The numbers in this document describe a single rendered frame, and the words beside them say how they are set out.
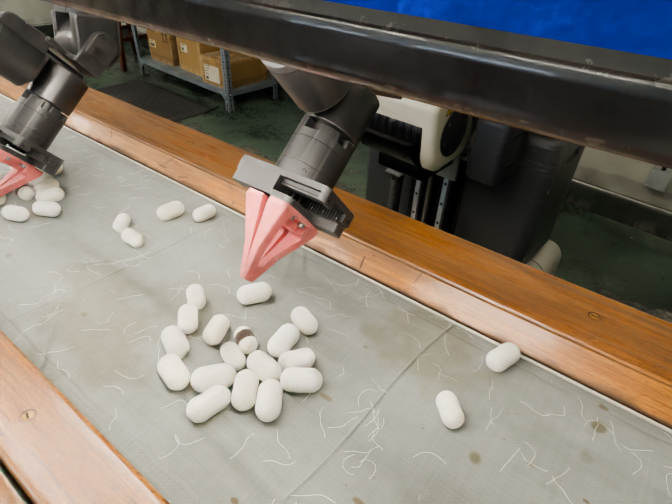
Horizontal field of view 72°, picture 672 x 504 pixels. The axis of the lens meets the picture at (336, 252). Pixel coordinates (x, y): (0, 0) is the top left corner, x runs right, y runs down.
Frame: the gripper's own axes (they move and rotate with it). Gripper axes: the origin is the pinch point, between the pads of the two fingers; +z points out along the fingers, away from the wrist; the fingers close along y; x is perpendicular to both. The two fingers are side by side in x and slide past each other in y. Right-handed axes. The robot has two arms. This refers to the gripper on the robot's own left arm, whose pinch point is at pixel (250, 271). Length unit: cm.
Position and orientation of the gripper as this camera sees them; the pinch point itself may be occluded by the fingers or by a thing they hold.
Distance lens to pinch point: 42.5
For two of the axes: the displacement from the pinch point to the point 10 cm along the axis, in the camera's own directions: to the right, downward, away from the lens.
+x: 3.7, 3.2, 8.7
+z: -4.8, 8.7, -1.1
